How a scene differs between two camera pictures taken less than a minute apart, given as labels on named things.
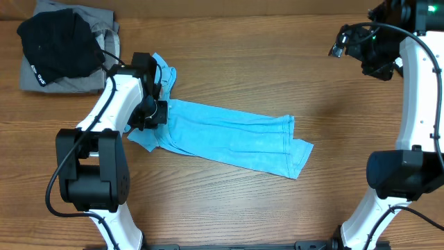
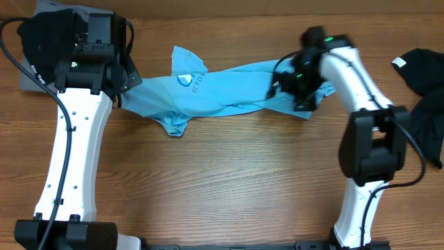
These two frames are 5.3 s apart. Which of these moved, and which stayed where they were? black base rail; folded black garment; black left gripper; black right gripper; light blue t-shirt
Moved: black right gripper; black left gripper; light blue t-shirt
Stayed: folded black garment; black base rail
